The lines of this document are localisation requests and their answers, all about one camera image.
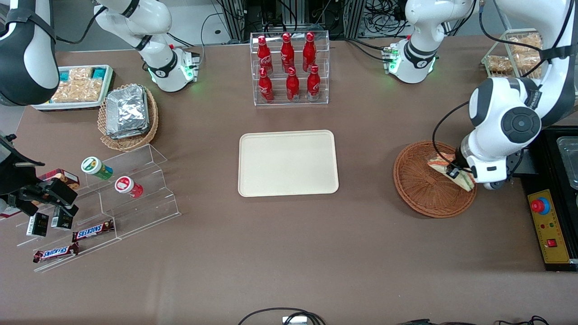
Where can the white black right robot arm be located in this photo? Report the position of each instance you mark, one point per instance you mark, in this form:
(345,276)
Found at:
(22,49)

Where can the black machine housing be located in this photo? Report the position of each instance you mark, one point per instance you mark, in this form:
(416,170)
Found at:
(535,153)

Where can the clear teal snack pack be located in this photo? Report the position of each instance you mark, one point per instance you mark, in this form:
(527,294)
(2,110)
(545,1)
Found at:
(67,90)
(92,85)

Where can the clear bag of crackers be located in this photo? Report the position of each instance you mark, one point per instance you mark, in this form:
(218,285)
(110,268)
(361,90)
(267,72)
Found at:
(526,43)
(499,65)

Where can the yellow control panel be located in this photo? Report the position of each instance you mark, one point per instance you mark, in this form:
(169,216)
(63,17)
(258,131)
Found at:
(553,225)

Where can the clear steel pan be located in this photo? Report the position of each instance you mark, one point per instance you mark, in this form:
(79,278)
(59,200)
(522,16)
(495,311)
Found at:
(569,158)

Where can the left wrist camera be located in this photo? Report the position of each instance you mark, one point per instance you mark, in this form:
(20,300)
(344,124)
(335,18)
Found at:
(453,173)

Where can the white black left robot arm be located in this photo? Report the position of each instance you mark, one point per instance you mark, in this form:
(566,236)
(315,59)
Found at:
(519,122)

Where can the Snickers chocolate bar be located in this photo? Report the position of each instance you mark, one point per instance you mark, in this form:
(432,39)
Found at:
(56,252)
(92,231)

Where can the dark brown round wicker basket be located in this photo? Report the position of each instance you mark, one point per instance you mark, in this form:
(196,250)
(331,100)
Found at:
(420,180)

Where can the red brown chocolate box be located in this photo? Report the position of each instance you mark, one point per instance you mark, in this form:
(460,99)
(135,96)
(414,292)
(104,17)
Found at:
(63,177)

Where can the clear acrylic bottle rack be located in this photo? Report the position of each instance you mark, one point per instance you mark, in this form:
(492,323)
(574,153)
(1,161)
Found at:
(291,101)

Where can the silver metal bracket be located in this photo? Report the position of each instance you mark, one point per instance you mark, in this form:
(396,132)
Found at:
(294,320)

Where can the triangular sandwich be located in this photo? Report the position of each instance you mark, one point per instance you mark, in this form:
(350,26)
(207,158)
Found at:
(440,163)

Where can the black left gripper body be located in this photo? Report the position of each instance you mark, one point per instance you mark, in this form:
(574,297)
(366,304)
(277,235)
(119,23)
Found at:
(460,159)

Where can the red can with white lid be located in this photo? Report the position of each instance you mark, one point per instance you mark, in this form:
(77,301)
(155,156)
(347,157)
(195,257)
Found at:
(128,186)

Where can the white rectangular snack tray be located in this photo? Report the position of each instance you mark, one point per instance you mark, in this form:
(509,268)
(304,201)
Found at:
(40,106)

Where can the cream plastic tray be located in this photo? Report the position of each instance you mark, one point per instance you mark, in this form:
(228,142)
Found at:
(289,164)

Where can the small black carton box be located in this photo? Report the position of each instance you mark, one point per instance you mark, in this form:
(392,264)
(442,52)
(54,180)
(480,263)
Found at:
(62,220)
(38,225)

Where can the red cola bottle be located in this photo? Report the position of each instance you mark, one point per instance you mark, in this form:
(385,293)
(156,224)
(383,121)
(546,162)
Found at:
(292,85)
(309,52)
(313,85)
(265,86)
(264,56)
(287,53)

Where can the black equipment rack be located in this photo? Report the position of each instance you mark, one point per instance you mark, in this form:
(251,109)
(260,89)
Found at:
(293,13)

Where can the light tan wicker basket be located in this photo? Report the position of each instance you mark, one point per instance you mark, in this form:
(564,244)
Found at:
(128,143)

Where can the red emergency stop button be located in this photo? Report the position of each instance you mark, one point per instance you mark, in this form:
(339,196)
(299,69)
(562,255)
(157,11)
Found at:
(538,206)

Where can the brown table cover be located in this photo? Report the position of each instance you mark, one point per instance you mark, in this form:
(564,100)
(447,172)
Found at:
(289,253)

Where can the green can with white lid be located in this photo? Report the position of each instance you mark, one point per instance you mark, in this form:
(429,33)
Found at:
(95,167)

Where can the clear acrylic stepped stand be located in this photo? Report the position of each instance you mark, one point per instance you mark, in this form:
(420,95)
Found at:
(144,207)

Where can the silver foil package stack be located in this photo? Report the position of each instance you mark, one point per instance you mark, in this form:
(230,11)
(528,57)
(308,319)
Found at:
(127,110)

